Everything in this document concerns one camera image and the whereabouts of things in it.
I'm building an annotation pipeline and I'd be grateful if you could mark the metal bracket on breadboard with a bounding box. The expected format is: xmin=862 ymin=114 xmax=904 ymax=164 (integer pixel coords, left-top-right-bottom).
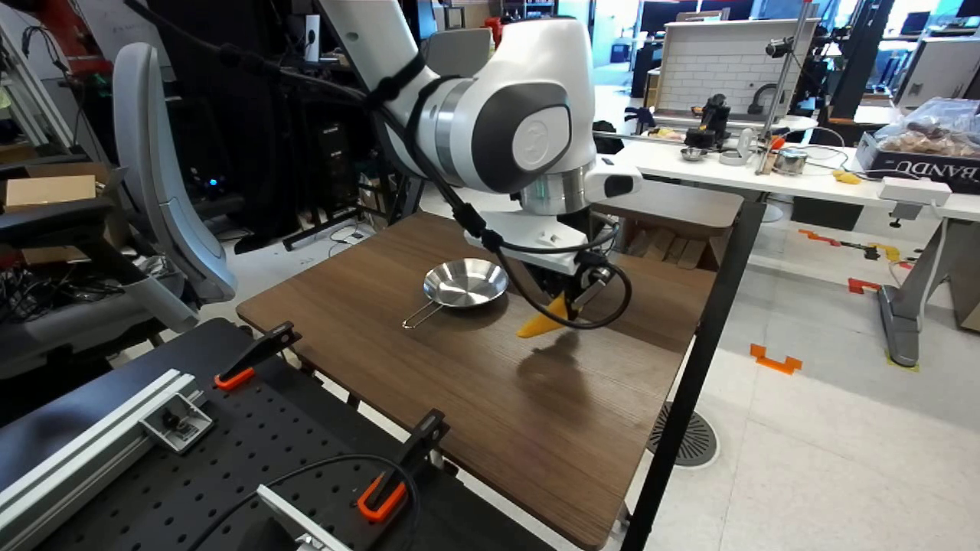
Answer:
xmin=140 ymin=393 xmax=212 ymax=454

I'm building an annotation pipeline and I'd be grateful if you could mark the orange carrot plushie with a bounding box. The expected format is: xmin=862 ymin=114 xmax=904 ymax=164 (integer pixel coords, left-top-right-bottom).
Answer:
xmin=517 ymin=292 xmax=570 ymax=340

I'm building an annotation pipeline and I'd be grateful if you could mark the black clamp orange handle near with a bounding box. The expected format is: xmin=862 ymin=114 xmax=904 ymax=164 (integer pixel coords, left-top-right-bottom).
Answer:
xmin=356 ymin=411 xmax=449 ymax=524

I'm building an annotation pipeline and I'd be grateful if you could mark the aluminium extrusion rail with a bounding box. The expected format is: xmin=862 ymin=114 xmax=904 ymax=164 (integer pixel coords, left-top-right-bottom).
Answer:
xmin=0 ymin=369 xmax=204 ymax=551

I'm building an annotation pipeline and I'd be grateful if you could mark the silver metal pan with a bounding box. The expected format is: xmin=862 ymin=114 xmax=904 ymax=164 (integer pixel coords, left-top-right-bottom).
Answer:
xmin=401 ymin=258 xmax=509 ymax=329

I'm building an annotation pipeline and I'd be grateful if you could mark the black clamp orange handle far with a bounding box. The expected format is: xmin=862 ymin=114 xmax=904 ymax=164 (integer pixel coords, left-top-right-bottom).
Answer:
xmin=212 ymin=320 xmax=300 ymax=390

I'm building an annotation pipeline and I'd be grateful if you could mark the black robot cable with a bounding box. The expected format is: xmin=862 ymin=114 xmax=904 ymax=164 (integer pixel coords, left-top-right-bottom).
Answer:
xmin=119 ymin=0 xmax=636 ymax=334

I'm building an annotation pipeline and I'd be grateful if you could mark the black clamp orange handle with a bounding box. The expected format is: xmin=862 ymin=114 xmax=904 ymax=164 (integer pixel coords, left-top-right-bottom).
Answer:
xmin=356 ymin=411 xmax=449 ymax=524
xmin=212 ymin=320 xmax=300 ymax=390

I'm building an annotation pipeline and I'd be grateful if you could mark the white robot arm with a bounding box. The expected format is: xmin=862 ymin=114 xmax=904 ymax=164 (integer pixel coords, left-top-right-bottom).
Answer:
xmin=319 ymin=0 xmax=640 ymax=327

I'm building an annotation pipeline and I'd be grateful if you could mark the white workbench table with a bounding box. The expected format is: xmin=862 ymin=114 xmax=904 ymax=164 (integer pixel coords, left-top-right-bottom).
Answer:
xmin=620 ymin=138 xmax=980 ymax=223

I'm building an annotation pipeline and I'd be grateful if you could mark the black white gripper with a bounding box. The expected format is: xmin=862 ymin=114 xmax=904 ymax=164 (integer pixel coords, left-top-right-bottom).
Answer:
xmin=531 ymin=245 xmax=617 ymax=319

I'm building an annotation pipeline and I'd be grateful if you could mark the black perforated breadboard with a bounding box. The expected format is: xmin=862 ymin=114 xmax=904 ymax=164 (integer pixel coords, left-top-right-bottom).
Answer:
xmin=0 ymin=320 xmax=545 ymax=551

